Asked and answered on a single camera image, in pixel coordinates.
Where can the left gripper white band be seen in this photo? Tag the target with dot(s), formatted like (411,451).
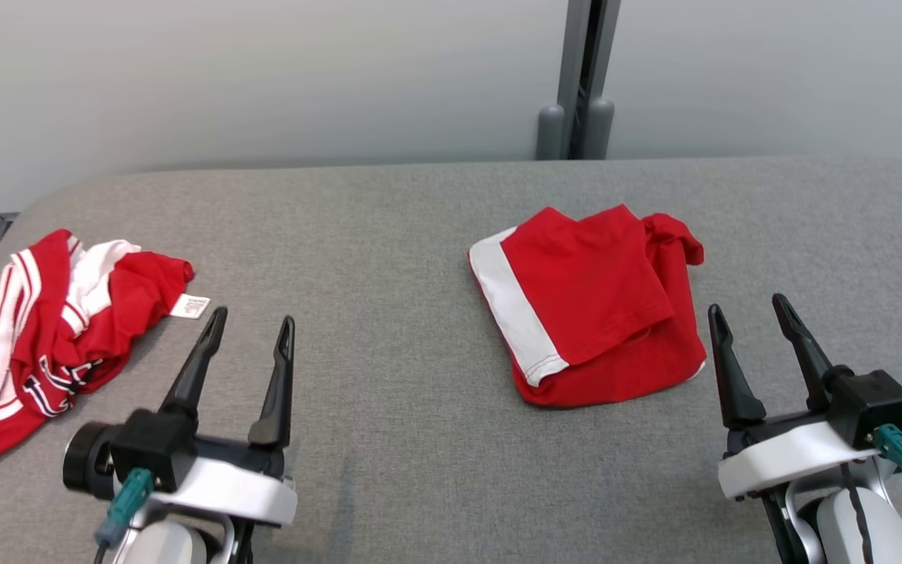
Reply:
(239,489)

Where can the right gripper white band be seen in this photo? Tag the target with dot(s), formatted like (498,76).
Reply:
(788,458)

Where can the red jersey with printed lettering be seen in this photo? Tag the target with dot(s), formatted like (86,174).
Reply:
(130,305)

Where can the red garment with white band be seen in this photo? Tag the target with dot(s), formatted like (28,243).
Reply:
(592,313)

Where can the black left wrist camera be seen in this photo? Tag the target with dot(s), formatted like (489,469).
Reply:
(153,450)

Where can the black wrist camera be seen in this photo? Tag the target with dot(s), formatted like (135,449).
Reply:
(153,450)
(878,403)

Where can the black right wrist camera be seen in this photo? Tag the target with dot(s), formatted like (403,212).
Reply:
(878,403)

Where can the grey partition post with feet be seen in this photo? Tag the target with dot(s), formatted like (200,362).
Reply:
(574,63)

